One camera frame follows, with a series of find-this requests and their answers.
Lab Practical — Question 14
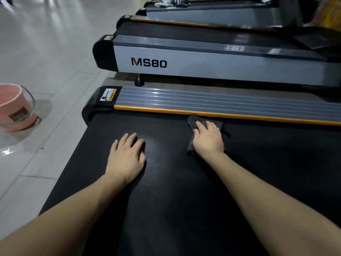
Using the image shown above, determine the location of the person's left forearm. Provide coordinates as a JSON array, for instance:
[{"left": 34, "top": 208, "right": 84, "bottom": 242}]
[{"left": 0, "top": 173, "right": 129, "bottom": 256}]

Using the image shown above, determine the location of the person's left hand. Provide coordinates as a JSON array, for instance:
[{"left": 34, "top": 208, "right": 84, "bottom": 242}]
[{"left": 105, "top": 133, "right": 147, "bottom": 185}]

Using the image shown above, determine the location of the treadmill with ribbed side rail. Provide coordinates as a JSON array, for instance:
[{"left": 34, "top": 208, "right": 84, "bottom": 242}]
[{"left": 39, "top": 86, "right": 341, "bottom": 256}]

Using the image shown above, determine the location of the grey cloth bundle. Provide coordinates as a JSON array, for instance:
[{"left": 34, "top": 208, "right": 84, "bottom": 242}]
[{"left": 154, "top": 0, "right": 190, "bottom": 8}]

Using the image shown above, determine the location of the treadmill with plain grey side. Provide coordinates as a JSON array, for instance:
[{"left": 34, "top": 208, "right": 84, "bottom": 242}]
[{"left": 135, "top": 0, "right": 341, "bottom": 29}]

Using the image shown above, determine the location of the pink plastic bucket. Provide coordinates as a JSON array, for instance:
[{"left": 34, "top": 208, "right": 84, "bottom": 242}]
[{"left": 0, "top": 83, "right": 42, "bottom": 132}]

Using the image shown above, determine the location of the person's right hand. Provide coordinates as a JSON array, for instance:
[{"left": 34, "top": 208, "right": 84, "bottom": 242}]
[{"left": 192, "top": 121, "right": 225, "bottom": 161}]

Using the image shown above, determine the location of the person's right forearm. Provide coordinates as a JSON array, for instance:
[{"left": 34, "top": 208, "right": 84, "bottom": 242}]
[{"left": 205, "top": 153, "right": 341, "bottom": 256}]

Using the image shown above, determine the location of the treadmill with printed grey side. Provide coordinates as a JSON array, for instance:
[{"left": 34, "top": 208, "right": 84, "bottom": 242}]
[{"left": 92, "top": 15, "right": 341, "bottom": 88}]

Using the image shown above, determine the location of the orange yellow object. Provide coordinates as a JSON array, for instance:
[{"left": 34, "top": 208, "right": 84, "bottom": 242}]
[{"left": 304, "top": 0, "right": 341, "bottom": 32}]

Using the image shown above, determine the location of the dark grey cleaning cloth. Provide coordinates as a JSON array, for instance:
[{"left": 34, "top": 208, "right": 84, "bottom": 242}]
[{"left": 187, "top": 114, "right": 231, "bottom": 158}]

